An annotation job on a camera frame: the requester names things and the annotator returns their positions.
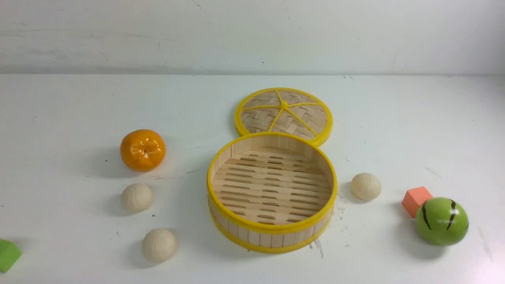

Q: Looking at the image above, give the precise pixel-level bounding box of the orange foam cube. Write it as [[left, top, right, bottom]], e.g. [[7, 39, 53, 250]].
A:
[[402, 186, 433, 218]]

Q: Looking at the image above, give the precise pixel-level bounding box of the orange toy tangerine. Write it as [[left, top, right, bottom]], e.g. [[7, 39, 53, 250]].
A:
[[120, 129, 166, 172]]

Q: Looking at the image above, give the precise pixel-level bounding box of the yellow rimmed bamboo steamer tray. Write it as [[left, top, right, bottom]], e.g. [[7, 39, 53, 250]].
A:
[[207, 133, 338, 254]]

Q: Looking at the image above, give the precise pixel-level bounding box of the green foam block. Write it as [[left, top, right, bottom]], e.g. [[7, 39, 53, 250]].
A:
[[0, 239, 22, 273]]

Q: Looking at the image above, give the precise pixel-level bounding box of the green striped toy melon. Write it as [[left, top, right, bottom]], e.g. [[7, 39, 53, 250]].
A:
[[415, 197, 469, 247]]

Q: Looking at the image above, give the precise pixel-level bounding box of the yellow woven steamer lid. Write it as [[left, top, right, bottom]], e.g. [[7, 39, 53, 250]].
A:
[[233, 88, 333, 147]]

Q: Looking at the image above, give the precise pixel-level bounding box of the white toy bun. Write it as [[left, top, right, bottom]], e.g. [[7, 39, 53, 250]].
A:
[[120, 183, 154, 213], [351, 172, 382, 202], [141, 228, 178, 263]]

